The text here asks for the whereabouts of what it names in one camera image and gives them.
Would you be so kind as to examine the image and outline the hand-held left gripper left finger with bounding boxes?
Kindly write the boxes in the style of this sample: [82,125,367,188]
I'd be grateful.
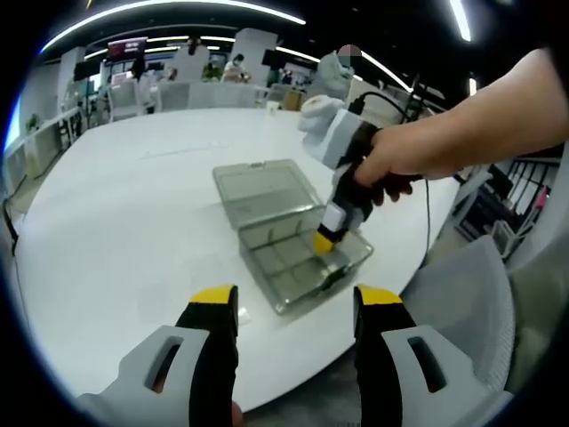
[75,283,241,427]

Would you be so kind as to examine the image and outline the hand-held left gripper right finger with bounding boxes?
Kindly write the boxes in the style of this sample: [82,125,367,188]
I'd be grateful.
[353,284,515,427]

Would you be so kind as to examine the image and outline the clear grey guide fixture box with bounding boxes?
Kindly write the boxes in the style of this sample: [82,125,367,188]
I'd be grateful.
[212,158,374,316]

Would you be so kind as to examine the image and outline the person's right hand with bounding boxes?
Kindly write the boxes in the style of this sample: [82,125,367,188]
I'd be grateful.
[354,114,459,206]

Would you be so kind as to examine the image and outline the brown cardboard box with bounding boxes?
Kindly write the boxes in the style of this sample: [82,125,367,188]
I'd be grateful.
[280,91,306,111]

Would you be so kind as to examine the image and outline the black metal rack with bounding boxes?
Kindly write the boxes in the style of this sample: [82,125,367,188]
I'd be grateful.
[453,155,564,250]

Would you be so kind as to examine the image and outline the ceiling light strips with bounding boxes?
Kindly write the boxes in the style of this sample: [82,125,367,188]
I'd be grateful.
[39,0,479,97]

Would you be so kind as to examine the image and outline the white shelf unit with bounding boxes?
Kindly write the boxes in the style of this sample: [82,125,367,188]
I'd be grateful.
[4,113,84,179]

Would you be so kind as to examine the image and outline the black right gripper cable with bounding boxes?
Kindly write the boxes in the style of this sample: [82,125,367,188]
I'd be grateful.
[349,91,435,263]

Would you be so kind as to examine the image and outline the red wall display screen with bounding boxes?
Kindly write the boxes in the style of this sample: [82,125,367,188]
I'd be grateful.
[107,37,148,57]

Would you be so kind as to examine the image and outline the thin black table cable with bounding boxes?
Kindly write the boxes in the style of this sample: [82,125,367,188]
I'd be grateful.
[2,197,21,257]

